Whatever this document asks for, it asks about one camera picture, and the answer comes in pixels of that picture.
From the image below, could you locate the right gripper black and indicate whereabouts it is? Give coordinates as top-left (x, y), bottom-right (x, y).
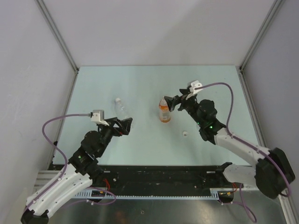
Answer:
top-left (164, 89), bottom-right (204, 126)

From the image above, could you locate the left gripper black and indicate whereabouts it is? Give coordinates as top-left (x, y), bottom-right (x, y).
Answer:
top-left (97, 117), bottom-right (132, 156)

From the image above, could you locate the clear unlabelled plastic bottle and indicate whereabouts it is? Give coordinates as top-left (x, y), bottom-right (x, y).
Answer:
top-left (115, 101), bottom-right (131, 120)

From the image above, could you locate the orange label bottle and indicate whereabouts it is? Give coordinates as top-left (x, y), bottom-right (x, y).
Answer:
top-left (159, 98), bottom-right (171, 123)

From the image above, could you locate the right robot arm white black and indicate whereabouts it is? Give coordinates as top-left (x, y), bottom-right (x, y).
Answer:
top-left (164, 89), bottom-right (295, 199)

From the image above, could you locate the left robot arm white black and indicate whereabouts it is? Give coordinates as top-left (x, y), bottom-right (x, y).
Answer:
top-left (21, 113), bottom-right (133, 224)

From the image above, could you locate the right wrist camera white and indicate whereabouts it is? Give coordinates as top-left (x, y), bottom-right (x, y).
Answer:
top-left (186, 80), bottom-right (203, 99)

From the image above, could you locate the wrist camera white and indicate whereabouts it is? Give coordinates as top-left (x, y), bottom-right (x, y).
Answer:
top-left (91, 110), bottom-right (109, 126)
top-left (186, 80), bottom-right (203, 99)

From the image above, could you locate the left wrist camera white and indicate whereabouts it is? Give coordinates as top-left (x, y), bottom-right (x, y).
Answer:
top-left (91, 110), bottom-right (109, 126)

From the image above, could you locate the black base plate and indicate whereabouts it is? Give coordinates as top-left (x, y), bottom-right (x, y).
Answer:
top-left (48, 164), bottom-right (257, 196)

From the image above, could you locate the grey slotted cable duct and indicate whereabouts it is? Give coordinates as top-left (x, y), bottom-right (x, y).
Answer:
top-left (72, 189), bottom-right (233, 200)

